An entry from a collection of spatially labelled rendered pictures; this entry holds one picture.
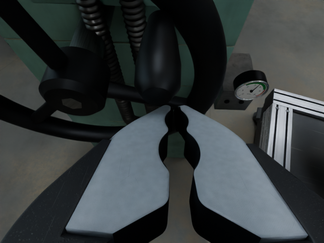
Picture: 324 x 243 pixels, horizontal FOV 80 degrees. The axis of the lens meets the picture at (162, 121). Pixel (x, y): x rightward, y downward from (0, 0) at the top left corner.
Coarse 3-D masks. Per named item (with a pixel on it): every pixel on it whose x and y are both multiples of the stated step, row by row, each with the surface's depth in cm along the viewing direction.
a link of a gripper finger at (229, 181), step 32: (192, 128) 9; (224, 128) 9; (192, 160) 9; (224, 160) 7; (256, 160) 7; (192, 192) 7; (224, 192) 6; (256, 192) 6; (192, 224) 7; (224, 224) 6; (256, 224) 5; (288, 224) 5
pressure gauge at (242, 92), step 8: (248, 72) 37; (256, 72) 37; (240, 80) 37; (248, 80) 36; (256, 80) 36; (264, 80) 36; (240, 88) 38; (248, 88) 38; (256, 88) 38; (264, 88) 38; (240, 96) 40; (248, 96) 40; (256, 96) 40
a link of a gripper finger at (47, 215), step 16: (80, 160) 7; (96, 160) 7; (64, 176) 6; (80, 176) 6; (48, 192) 6; (64, 192) 6; (80, 192) 6; (32, 208) 5; (48, 208) 5; (64, 208) 6; (16, 224) 5; (32, 224) 5; (48, 224) 5; (64, 224) 5; (16, 240) 5; (32, 240) 5; (48, 240) 5; (64, 240) 5; (80, 240) 5; (96, 240) 5
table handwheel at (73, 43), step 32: (0, 0) 12; (160, 0) 11; (192, 0) 11; (32, 32) 14; (192, 32) 13; (64, 64) 17; (96, 64) 19; (224, 64) 16; (0, 96) 24; (64, 96) 18; (96, 96) 18; (128, 96) 20; (192, 96) 20; (32, 128) 27; (64, 128) 29; (96, 128) 30
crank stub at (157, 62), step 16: (160, 16) 11; (144, 32) 11; (160, 32) 10; (144, 48) 10; (160, 48) 10; (176, 48) 10; (144, 64) 9; (160, 64) 9; (176, 64) 10; (144, 80) 9; (160, 80) 9; (176, 80) 9; (144, 96) 10; (160, 96) 10
